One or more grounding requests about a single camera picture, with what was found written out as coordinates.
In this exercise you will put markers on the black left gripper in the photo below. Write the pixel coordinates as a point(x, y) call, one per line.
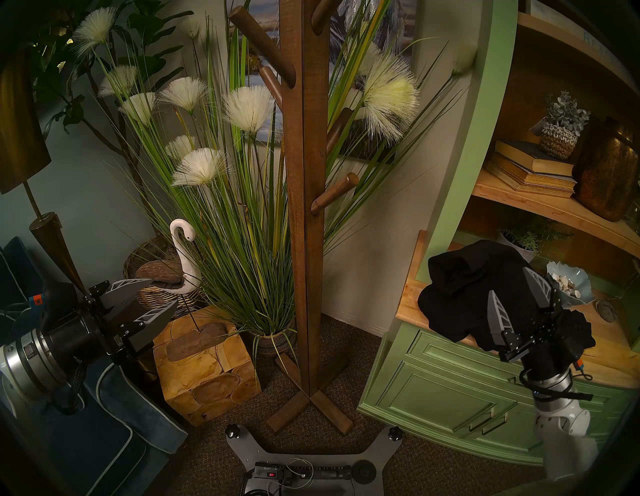
point(85, 332)

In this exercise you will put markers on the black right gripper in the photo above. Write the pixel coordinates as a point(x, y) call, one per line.
point(542, 345)

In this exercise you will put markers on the black jacket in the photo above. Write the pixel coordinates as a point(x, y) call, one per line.
point(465, 295)

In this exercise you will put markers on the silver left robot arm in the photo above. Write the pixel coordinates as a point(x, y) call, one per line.
point(30, 365)

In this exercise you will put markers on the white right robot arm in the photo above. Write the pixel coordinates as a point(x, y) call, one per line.
point(565, 440)

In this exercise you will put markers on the brown wooden coat stand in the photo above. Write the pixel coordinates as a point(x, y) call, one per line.
point(305, 200)

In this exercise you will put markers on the wicker basket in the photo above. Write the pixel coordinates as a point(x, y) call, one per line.
point(136, 256)

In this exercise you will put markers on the blue bowl with shells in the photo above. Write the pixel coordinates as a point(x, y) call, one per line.
point(575, 280)

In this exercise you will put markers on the small plant in white pot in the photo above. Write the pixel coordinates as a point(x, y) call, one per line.
point(520, 245)

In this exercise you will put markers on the white swan figurine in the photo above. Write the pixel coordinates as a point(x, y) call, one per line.
point(184, 260)

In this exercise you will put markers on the small round metal ornament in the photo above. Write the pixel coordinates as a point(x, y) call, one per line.
point(606, 311)

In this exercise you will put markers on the wooden stump side table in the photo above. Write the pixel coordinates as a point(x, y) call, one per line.
point(210, 370)

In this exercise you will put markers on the green cabinet with wooden shelves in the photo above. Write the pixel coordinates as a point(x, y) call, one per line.
point(450, 395)

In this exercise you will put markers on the artificial pampas grass plant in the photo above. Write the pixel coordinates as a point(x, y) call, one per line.
point(240, 260)

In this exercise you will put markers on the blue armchair with white piping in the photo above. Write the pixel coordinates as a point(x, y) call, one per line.
point(90, 440)

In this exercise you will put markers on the black base knob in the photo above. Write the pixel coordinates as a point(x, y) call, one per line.
point(231, 430)
point(395, 433)

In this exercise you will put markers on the copper vase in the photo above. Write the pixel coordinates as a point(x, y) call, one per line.
point(605, 175)

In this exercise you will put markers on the succulent in woven pot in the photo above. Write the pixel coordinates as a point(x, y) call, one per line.
point(557, 140)

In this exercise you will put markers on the brass floor lamp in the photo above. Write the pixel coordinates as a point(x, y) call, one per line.
point(20, 130)

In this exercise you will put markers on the black power strip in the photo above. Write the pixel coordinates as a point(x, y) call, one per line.
point(325, 472)

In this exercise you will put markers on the dark leafy fig plant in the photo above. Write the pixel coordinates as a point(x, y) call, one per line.
point(145, 25)

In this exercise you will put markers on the light wooden sign board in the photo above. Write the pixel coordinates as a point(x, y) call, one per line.
point(555, 15)

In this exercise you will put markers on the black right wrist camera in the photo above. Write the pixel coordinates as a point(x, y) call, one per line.
point(577, 330)

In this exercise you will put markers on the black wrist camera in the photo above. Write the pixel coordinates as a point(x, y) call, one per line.
point(57, 304)
point(577, 330)

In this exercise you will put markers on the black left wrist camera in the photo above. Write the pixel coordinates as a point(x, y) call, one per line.
point(57, 304)

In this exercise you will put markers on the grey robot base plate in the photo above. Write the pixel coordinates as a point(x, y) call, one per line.
point(250, 450)

